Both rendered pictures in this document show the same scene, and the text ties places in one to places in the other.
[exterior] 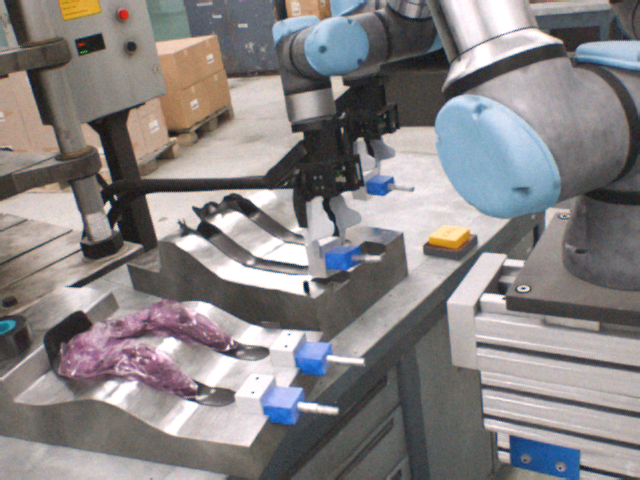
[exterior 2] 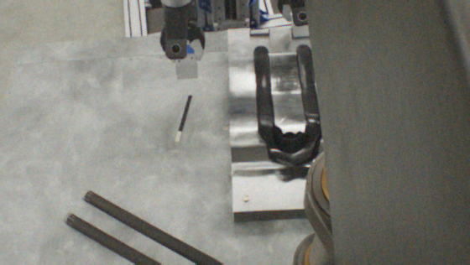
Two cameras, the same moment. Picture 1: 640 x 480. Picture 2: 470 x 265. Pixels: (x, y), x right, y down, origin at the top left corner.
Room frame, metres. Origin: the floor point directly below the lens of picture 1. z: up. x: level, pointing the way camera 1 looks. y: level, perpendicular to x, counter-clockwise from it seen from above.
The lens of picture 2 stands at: (1.82, 0.66, 2.09)
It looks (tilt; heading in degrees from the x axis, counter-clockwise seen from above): 59 degrees down; 231
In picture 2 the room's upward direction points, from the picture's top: 5 degrees counter-clockwise
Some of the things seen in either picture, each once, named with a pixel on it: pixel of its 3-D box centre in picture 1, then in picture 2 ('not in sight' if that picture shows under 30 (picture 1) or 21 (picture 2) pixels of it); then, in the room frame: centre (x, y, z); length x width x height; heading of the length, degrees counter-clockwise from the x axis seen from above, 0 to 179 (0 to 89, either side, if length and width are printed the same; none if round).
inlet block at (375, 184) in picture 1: (384, 185); (186, 51); (1.30, -0.13, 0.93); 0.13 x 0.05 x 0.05; 49
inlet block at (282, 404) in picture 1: (291, 405); not in sight; (0.75, 0.08, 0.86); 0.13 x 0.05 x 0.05; 66
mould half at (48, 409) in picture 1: (140, 367); not in sight; (0.90, 0.31, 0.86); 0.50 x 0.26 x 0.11; 66
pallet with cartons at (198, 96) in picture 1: (146, 93); not in sight; (6.16, 1.36, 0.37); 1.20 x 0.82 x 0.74; 68
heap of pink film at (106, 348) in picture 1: (137, 340); not in sight; (0.91, 0.31, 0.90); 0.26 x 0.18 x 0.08; 66
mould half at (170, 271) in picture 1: (257, 252); (284, 111); (1.23, 0.14, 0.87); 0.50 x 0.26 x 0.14; 49
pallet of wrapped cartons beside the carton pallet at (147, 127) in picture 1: (72, 115); not in sight; (5.22, 1.73, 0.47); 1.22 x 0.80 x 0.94; 64
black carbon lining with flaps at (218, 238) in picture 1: (254, 231); (289, 95); (1.21, 0.13, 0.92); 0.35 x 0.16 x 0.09; 49
